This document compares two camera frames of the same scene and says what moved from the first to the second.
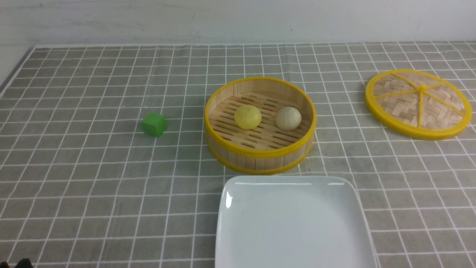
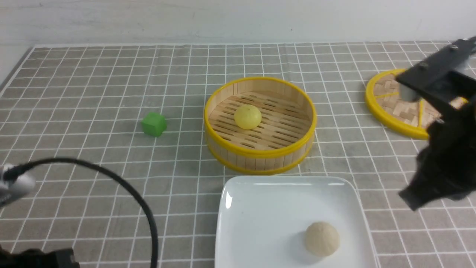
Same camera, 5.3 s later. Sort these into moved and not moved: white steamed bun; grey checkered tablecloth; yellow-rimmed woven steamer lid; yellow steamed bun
Moved: white steamed bun
Not moved: grey checkered tablecloth; yellow steamed bun; yellow-rimmed woven steamer lid
